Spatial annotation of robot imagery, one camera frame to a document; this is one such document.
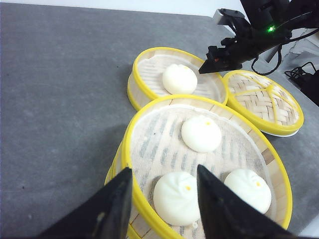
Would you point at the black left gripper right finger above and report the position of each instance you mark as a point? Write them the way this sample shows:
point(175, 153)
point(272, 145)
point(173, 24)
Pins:
point(225, 216)

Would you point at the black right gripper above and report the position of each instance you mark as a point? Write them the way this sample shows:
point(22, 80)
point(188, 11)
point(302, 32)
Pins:
point(247, 44)

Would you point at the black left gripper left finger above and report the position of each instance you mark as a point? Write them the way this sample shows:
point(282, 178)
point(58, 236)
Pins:
point(103, 216)

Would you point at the woven bamboo steamer lid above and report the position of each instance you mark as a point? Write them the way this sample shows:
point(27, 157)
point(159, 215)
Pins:
point(265, 103)

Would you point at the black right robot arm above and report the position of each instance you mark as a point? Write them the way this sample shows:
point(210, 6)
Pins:
point(264, 24)

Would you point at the back left bun three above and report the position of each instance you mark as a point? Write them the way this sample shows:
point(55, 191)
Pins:
point(250, 187)

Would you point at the single white steamed bun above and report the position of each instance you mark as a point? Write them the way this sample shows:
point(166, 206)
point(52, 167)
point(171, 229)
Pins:
point(179, 79)

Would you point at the back left bun two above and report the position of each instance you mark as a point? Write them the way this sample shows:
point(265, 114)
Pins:
point(175, 199)

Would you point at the back left bun one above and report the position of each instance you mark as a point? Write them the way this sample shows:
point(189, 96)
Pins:
point(201, 134)

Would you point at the white steamer liner cloth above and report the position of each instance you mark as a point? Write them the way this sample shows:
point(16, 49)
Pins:
point(157, 148)

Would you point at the white plate under lid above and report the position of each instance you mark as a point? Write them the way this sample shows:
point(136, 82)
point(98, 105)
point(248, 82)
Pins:
point(281, 134)

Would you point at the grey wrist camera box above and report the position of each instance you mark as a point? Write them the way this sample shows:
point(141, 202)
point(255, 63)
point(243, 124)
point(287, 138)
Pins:
point(225, 16)

